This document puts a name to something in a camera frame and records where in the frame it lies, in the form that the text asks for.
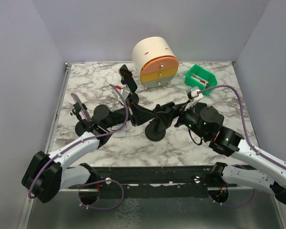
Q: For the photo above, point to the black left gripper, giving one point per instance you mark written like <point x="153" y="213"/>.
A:
<point x="139" y="114"/>

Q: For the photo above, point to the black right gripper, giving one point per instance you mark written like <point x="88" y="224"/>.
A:
<point x="182" y="109"/>

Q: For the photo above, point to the black adjustable phone stand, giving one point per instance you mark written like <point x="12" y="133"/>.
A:
<point x="156" y="129"/>

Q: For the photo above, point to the silver folding phone stand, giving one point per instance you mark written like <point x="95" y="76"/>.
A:
<point x="120" y="133"/>

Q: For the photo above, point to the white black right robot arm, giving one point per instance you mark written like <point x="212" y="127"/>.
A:
<point x="269" y="173"/>

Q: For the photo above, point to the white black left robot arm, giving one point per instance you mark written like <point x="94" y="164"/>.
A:
<point x="51" y="172"/>

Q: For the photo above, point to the black round-base phone stand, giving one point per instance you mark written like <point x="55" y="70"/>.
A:
<point x="134" y="97"/>

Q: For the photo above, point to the silver phone with dark screen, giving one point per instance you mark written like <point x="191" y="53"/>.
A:
<point x="127" y="78"/>

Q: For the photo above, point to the purple phone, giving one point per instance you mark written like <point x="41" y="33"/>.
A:
<point x="81" y="107"/>

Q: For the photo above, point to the small black phone stand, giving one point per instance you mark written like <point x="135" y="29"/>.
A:
<point x="82" y="119"/>

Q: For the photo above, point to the items inside green bin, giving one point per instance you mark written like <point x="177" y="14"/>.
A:
<point x="200" y="80"/>

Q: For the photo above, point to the green plastic bin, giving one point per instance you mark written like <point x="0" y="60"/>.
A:
<point x="203" y="73"/>

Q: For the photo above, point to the cream cylindrical drawer organizer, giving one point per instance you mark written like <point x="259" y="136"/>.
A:
<point x="154" y="61"/>

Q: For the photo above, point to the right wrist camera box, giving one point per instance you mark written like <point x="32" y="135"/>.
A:
<point x="194" y="96"/>

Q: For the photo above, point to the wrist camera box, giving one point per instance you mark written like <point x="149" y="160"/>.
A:
<point x="194" y="96"/>
<point x="123" y="92"/>

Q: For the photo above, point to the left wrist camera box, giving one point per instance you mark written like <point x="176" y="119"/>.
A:
<point x="123" y="92"/>

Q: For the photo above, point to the black front mounting rail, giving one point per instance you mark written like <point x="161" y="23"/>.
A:
<point x="156" y="182"/>

